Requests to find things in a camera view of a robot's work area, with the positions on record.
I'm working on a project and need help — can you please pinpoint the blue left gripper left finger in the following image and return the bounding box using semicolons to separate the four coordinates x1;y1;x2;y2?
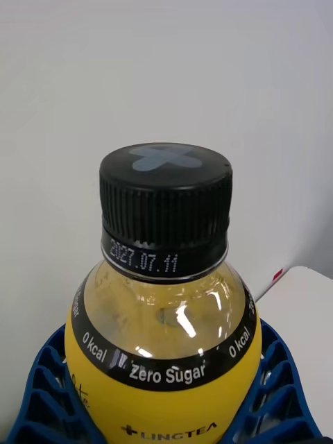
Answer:
4;323;108;444

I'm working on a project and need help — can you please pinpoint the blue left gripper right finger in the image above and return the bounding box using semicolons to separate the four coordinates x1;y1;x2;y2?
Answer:
221;318;324;444

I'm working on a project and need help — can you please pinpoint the yellow bottle with black cap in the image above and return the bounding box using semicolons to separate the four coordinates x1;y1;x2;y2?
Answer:
64;142;263;444

